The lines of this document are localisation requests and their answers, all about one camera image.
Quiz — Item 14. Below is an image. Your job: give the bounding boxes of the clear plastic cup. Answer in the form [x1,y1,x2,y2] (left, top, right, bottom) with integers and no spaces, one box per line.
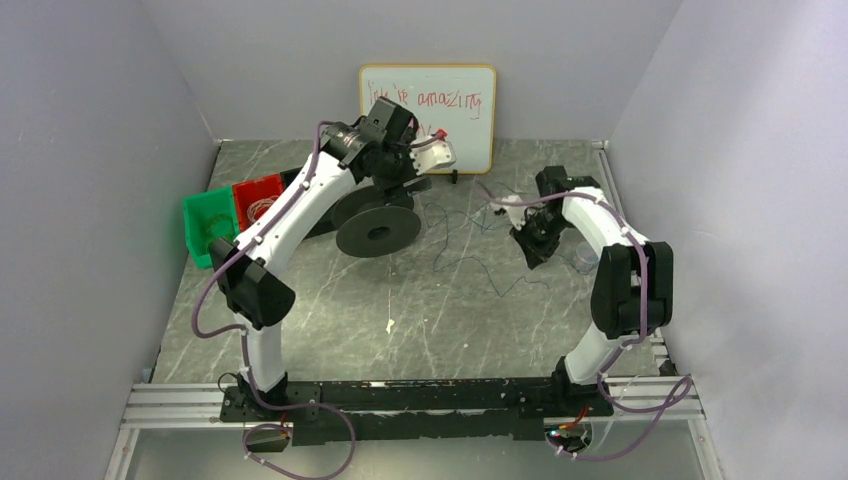
[573,241,599,274]

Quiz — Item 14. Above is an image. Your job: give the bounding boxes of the green plastic bin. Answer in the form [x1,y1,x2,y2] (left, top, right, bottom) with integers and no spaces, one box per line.
[182,186,240,269]

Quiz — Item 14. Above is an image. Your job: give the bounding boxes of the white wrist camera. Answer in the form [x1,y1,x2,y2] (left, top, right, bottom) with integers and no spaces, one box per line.
[490,195,529,231]
[410,129,456,175]

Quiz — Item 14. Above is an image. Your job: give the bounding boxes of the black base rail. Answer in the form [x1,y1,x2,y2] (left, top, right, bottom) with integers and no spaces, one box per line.
[219,375,612,446]

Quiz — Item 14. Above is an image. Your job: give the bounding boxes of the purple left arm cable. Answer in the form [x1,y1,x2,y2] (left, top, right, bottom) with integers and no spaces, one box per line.
[190,120,360,480]

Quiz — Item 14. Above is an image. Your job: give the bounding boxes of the green coiled cables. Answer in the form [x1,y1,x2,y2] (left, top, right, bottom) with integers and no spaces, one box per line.
[201,213,230,250]

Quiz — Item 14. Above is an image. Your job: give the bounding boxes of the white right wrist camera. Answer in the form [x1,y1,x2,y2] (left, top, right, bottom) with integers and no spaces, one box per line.
[490,195,529,231]

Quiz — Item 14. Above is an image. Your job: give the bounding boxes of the black cable spool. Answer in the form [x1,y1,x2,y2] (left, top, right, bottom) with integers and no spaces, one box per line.
[331,186,421,258]

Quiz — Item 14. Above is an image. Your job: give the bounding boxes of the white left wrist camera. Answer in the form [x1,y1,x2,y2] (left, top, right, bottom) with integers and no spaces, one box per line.
[410,129,456,175]

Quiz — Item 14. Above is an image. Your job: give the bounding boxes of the aluminium frame rail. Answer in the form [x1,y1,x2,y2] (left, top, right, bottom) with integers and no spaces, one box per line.
[107,333,724,479]

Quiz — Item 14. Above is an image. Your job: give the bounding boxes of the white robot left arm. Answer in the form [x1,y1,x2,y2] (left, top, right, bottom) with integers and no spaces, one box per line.
[210,97,452,404]

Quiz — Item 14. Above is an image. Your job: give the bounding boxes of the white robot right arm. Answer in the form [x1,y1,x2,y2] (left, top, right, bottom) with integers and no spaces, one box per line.
[503,167,674,385]

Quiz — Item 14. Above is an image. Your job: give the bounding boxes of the white coiled cables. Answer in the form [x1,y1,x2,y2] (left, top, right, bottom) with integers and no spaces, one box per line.
[246,195,280,223]

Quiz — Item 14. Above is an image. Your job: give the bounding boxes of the red plastic bin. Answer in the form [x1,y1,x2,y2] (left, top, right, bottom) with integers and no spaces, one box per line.
[232,174,284,231]

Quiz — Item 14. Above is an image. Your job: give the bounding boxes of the whiteboard with red writing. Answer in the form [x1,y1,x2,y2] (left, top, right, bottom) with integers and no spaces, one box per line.
[359,64,497,175]

